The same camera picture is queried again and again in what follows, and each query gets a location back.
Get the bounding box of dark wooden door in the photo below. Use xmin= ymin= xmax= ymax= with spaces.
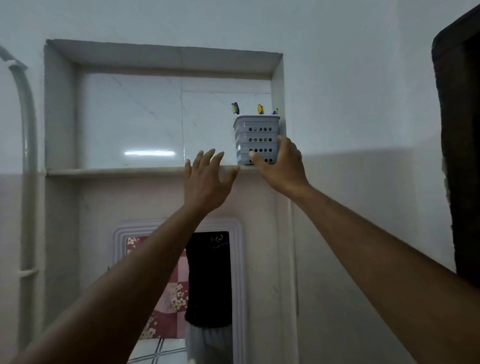
xmin=431 ymin=3 xmax=480 ymax=290

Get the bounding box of grey perforated toothbrush holder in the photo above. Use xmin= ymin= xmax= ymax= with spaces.
xmin=232 ymin=114 xmax=281 ymax=166

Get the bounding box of person's left forearm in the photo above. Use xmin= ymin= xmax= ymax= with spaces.
xmin=11 ymin=204 xmax=213 ymax=364

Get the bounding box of person's right hand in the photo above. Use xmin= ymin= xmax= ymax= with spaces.
xmin=248 ymin=135 xmax=313 ymax=202

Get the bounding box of bunch of colourful toothbrushes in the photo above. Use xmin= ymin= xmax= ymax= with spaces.
xmin=230 ymin=101 xmax=280 ymax=116

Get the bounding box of person's left hand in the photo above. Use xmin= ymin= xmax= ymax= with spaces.
xmin=183 ymin=148 xmax=241 ymax=217

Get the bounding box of white framed wall mirror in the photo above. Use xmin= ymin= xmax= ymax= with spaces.
xmin=112 ymin=219 xmax=249 ymax=364

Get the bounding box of person's right forearm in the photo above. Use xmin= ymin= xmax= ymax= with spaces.
xmin=290 ymin=183 xmax=480 ymax=364

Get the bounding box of white wall pipe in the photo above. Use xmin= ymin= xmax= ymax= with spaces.
xmin=0 ymin=44 xmax=41 ymax=353

